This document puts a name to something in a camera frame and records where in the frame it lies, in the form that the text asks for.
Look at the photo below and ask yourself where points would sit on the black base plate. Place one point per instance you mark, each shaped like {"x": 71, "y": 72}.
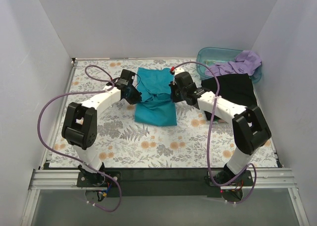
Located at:
{"x": 164, "y": 182}

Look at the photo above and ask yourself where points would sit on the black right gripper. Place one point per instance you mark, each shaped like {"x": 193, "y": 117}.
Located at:
{"x": 175, "y": 94}

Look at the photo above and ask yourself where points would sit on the teal t shirt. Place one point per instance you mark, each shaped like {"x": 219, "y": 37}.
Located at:
{"x": 156, "y": 107}

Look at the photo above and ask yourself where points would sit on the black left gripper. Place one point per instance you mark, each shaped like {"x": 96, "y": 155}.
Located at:
{"x": 133, "y": 95}

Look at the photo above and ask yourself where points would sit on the black folded t shirt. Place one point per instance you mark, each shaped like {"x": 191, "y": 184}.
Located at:
{"x": 237, "y": 88}

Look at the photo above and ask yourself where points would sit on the teal plastic bin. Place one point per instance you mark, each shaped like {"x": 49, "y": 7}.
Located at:
{"x": 209, "y": 56}

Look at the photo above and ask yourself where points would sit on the floral tablecloth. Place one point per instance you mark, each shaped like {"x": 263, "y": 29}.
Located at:
{"x": 123, "y": 143}

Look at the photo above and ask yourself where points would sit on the purple t shirt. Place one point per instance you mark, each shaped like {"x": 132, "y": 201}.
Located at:
{"x": 245, "y": 62}

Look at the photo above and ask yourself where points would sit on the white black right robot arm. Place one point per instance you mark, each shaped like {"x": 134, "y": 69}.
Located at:
{"x": 250, "y": 129}

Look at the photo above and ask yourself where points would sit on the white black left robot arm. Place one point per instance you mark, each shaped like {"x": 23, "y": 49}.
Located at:
{"x": 81, "y": 119}

